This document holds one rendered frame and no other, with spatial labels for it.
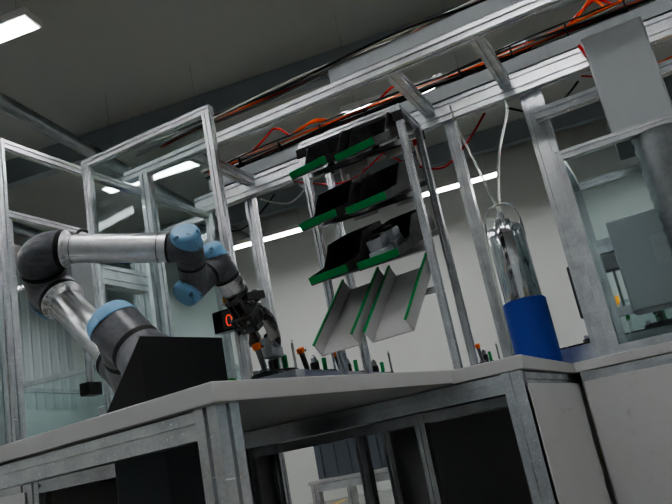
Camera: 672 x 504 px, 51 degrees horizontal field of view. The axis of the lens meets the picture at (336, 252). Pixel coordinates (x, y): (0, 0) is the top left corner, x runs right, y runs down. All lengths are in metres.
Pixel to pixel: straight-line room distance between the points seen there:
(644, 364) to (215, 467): 1.52
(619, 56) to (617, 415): 1.19
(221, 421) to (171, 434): 0.11
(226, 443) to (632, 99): 1.94
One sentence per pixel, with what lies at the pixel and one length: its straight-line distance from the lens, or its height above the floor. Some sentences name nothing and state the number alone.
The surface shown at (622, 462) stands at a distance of 2.27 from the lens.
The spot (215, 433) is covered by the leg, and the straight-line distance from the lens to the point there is 1.02.
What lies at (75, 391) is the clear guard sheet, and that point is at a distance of 3.36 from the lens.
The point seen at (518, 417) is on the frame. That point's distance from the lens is 1.57.
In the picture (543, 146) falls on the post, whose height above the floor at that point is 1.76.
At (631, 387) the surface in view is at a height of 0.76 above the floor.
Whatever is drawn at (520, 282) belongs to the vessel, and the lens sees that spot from 2.59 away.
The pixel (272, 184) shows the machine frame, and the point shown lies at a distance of 3.43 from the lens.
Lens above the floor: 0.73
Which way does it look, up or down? 16 degrees up
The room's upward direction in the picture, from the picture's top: 11 degrees counter-clockwise
